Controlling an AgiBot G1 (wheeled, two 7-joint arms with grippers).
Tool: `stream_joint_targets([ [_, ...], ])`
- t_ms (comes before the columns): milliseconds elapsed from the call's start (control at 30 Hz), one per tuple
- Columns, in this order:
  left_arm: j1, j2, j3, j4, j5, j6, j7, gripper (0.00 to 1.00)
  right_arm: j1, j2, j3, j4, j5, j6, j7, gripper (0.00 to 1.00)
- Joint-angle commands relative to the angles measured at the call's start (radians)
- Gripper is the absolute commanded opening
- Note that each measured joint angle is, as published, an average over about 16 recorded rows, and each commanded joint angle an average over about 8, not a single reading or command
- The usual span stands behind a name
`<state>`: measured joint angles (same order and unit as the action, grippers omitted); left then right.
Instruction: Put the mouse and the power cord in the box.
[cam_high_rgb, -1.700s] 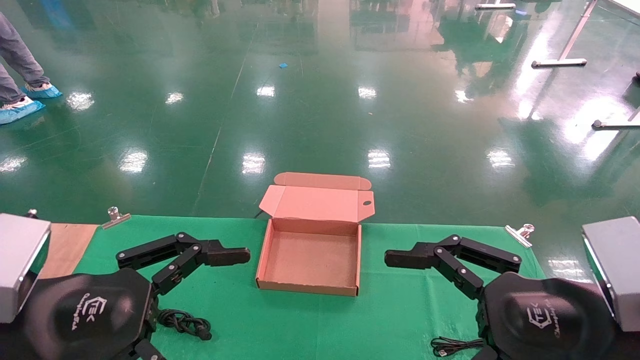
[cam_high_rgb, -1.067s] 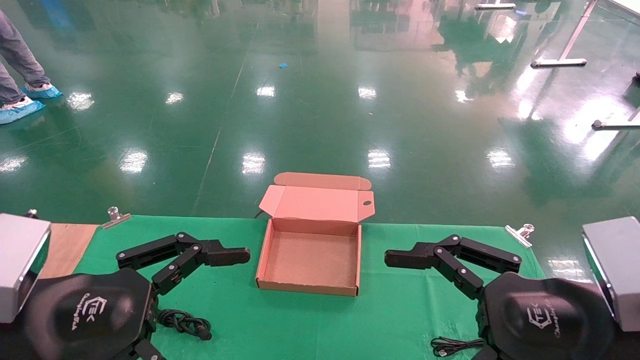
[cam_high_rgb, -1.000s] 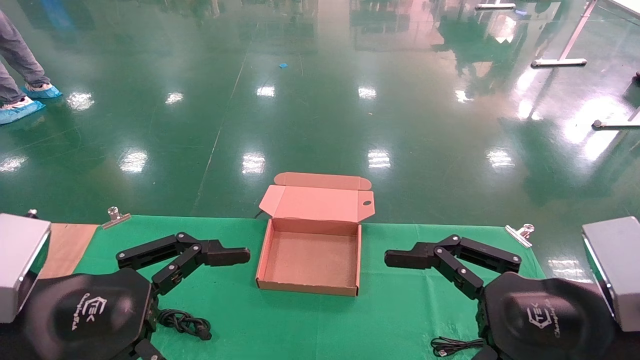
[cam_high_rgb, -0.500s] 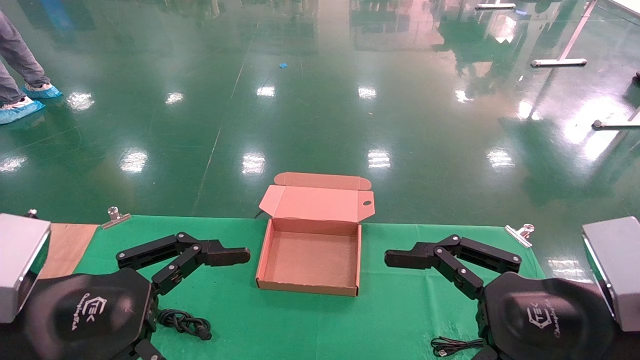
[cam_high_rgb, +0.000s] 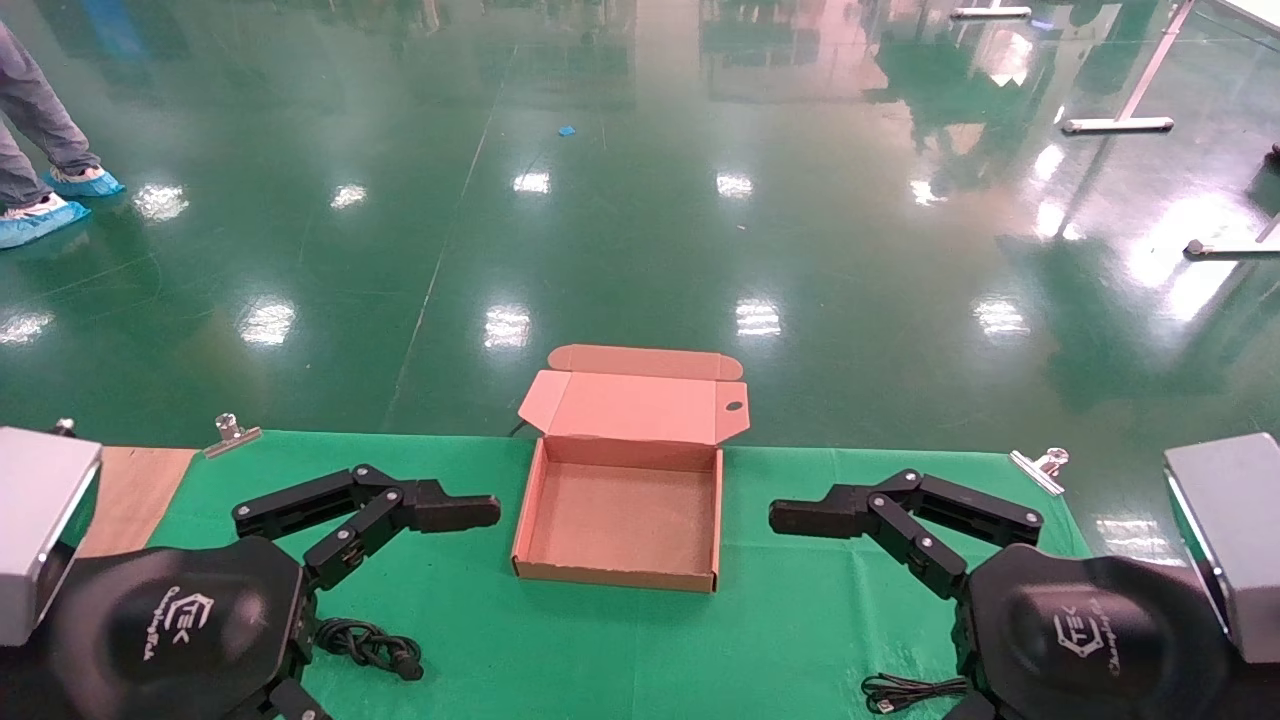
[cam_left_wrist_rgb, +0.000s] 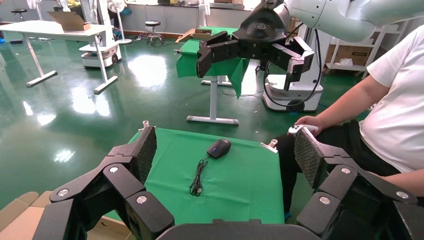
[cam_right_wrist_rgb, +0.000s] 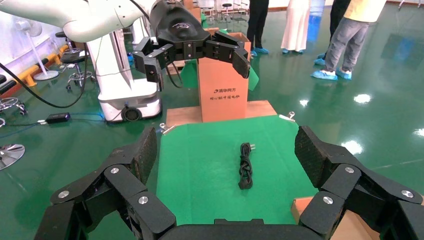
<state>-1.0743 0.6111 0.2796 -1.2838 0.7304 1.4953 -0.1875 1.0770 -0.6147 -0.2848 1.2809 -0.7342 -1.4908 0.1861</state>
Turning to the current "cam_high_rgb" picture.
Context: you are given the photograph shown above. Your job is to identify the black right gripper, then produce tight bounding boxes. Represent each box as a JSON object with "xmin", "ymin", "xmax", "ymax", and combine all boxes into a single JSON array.
[{"xmin": 945, "ymin": 543, "xmax": 1233, "ymax": 720}]

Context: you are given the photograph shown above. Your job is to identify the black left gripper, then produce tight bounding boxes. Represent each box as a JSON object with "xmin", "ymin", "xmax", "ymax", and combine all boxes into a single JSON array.
[{"xmin": 45, "ymin": 535, "xmax": 333, "ymax": 720}]

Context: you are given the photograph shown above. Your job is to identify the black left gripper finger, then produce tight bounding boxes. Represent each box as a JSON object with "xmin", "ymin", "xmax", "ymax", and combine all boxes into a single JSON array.
[{"xmin": 232, "ymin": 463, "xmax": 502, "ymax": 593}]

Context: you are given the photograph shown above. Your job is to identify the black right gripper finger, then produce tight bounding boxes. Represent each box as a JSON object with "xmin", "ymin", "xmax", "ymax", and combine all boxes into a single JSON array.
[{"xmin": 768, "ymin": 468, "xmax": 1045, "ymax": 603}]

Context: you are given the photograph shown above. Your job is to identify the black mouse with cable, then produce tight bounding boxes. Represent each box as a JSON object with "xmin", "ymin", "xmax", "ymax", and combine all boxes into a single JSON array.
[{"xmin": 862, "ymin": 673, "xmax": 971, "ymax": 715}]

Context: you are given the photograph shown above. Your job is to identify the black cable bundle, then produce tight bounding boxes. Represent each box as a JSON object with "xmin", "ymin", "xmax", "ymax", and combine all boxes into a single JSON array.
[{"xmin": 316, "ymin": 617, "xmax": 425, "ymax": 683}]

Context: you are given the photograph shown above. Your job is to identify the open brown cardboard box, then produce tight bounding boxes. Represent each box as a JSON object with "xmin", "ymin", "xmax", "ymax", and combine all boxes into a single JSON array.
[{"xmin": 512, "ymin": 344, "xmax": 751, "ymax": 593}]

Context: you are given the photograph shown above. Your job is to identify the green table cloth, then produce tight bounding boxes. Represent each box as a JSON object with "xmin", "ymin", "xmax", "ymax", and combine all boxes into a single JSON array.
[{"xmin": 148, "ymin": 430, "xmax": 1093, "ymax": 720}]

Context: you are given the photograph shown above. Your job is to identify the metal binder clip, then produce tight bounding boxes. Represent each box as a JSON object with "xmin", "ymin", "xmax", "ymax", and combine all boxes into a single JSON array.
[
  {"xmin": 203, "ymin": 413, "xmax": 263, "ymax": 459},
  {"xmin": 1008, "ymin": 447, "xmax": 1071, "ymax": 498}
]

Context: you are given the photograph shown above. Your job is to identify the blue shoe cover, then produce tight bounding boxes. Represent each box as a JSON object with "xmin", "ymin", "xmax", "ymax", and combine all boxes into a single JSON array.
[
  {"xmin": 42, "ymin": 165, "xmax": 127, "ymax": 198},
  {"xmin": 0, "ymin": 193, "xmax": 91, "ymax": 250}
]

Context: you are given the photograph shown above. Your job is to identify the grey trouser leg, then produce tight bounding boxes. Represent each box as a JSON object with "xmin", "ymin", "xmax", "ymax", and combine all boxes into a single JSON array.
[
  {"xmin": 0, "ymin": 20, "xmax": 103, "ymax": 177},
  {"xmin": 0, "ymin": 120, "xmax": 53, "ymax": 211}
]

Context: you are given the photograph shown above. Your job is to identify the white table top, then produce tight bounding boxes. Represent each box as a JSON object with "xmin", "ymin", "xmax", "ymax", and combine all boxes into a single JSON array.
[{"xmin": 1215, "ymin": 0, "xmax": 1280, "ymax": 39}]

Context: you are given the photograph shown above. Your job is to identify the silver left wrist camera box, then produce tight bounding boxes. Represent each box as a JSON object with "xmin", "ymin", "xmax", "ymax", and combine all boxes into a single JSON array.
[{"xmin": 0, "ymin": 427, "xmax": 104, "ymax": 648}]

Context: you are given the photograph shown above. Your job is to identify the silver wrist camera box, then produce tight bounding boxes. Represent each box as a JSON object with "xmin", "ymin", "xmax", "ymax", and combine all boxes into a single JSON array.
[
  {"xmin": 0, "ymin": 427, "xmax": 104, "ymax": 648},
  {"xmin": 1163, "ymin": 432, "xmax": 1280, "ymax": 666}
]

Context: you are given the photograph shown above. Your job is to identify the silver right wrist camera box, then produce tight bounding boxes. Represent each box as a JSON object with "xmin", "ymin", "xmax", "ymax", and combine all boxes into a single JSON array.
[{"xmin": 1163, "ymin": 432, "xmax": 1280, "ymax": 666}]

